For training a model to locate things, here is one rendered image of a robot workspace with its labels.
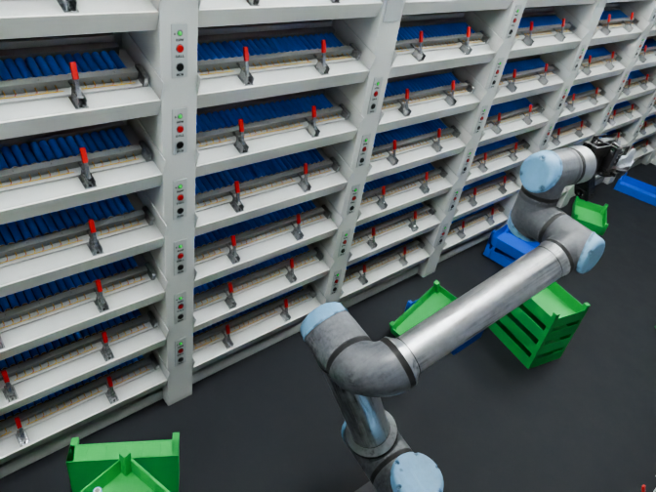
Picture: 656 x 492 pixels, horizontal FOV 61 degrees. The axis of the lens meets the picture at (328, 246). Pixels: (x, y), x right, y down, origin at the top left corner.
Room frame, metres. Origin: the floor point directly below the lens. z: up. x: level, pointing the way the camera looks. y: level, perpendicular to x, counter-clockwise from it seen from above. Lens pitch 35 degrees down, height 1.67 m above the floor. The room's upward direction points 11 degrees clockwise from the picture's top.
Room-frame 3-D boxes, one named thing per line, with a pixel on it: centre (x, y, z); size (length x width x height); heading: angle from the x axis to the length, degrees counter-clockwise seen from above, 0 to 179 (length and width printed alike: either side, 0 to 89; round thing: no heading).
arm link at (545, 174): (1.20, -0.48, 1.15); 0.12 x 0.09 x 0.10; 127
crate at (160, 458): (0.91, 0.47, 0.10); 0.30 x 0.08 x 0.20; 106
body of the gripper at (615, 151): (1.30, -0.61, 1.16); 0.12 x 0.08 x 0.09; 127
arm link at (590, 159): (1.26, -0.54, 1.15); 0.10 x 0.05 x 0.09; 37
